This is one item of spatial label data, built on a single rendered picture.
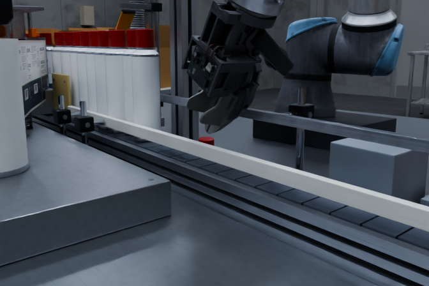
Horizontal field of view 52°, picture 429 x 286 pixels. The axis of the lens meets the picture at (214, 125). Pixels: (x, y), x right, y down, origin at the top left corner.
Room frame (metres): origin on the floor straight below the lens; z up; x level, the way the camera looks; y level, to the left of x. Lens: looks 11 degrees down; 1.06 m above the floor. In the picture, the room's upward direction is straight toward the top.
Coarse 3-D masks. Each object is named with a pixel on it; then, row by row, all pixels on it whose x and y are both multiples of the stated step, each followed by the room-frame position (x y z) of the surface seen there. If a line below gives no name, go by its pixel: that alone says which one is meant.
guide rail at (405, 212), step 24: (120, 120) 0.83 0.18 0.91; (168, 144) 0.69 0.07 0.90; (192, 144) 0.64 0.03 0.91; (240, 168) 0.56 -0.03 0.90; (264, 168) 0.53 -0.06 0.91; (288, 168) 0.51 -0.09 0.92; (312, 192) 0.47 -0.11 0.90; (336, 192) 0.45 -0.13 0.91; (360, 192) 0.42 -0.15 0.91; (384, 216) 0.40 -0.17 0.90; (408, 216) 0.38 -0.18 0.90
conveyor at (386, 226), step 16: (96, 128) 0.92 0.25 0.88; (144, 144) 0.77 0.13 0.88; (160, 144) 0.77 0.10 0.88; (192, 160) 0.67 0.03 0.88; (208, 160) 0.67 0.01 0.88; (224, 176) 0.59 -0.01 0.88; (240, 176) 0.58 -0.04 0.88; (256, 176) 0.58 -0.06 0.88; (272, 192) 0.52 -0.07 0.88; (288, 192) 0.52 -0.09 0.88; (304, 192) 0.52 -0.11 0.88; (320, 208) 0.47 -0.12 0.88; (336, 208) 0.47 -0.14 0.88; (352, 208) 0.47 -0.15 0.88; (368, 224) 0.42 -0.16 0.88; (384, 224) 0.42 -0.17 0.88; (400, 224) 0.42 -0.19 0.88; (400, 240) 0.39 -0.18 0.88; (416, 240) 0.39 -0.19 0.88
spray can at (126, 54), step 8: (128, 32) 0.85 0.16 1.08; (128, 40) 0.85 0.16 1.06; (128, 48) 0.85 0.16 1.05; (136, 48) 0.85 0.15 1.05; (128, 56) 0.84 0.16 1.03; (128, 64) 0.84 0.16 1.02; (128, 72) 0.84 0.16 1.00; (128, 80) 0.84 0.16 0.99; (128, 88) 0.84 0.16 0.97; (128, 96) 0.84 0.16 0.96; (128, 104) 0.84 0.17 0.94; (128, 112) 0.84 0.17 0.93; (128, 120) 0.84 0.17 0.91
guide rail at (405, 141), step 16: (160, 96) 0.84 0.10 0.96; (176, 96) 0.81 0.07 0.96; (256, 112) 0.64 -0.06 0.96; (272, 112) 0.63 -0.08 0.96; (304, 128) 0.58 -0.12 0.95; (320, 128) 0.55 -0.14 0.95; (336, 128) 0.54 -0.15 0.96; (352, 128) 0.52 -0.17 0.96; (368, 128) 0.51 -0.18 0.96; (384, 144) 0.49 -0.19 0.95; (400, 144) 0.47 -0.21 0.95; (416, 144) 0.46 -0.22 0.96
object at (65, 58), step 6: (66, 36) 1.08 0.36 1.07; (72, 36) 1.09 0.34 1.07; (66, 42) 1.08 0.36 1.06; (72, 42) 1.08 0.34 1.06; (66, 48) 1.08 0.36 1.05; (66, 54) 1.07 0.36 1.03; (66, 60) 1.07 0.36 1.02; (66, 66) 1.07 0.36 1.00; (66, 72) 1.07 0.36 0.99; (72, 102) 1.07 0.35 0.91
